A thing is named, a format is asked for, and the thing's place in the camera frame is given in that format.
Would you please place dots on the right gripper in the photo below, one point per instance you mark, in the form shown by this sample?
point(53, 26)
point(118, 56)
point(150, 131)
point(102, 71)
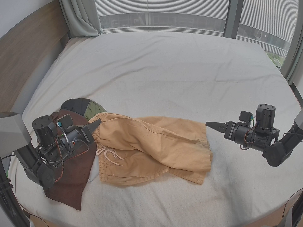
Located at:
point(239, 135)

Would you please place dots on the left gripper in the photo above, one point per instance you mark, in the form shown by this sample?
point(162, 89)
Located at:
point(75, 138)

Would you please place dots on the tan shorts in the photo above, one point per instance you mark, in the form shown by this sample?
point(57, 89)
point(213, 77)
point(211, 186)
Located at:
point(153, 145)

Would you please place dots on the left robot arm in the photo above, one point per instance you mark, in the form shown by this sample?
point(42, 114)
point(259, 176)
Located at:
point(21, 136)

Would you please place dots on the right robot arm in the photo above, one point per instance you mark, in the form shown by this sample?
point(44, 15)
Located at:
point(277, 152)

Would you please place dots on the bed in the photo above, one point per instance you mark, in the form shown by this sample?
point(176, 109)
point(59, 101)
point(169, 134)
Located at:
point(177, 63)

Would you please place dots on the black garment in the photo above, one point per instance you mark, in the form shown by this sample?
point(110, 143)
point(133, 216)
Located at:
point(73, 105)

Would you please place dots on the pale grey garment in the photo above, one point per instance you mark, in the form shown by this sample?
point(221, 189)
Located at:
point(93, 171)

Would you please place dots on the brown shorts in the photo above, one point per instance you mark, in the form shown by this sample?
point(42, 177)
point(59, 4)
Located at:
point(71, 185)

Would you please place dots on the grey-green curtain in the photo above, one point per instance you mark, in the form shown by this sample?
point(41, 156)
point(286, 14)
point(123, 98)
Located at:
point(80, 20)

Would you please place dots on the window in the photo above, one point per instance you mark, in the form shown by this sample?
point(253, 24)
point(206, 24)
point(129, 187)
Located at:
point(165, 6)

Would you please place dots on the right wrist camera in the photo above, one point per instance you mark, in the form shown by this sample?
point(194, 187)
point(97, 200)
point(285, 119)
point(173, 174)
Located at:
point(245, 117)

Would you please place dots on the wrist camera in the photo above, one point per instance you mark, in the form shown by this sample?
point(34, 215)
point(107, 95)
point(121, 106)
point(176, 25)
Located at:
point(245, 117)
point(66, 122)

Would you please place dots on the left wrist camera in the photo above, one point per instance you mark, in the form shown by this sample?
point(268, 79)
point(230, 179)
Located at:
point(66, 122)

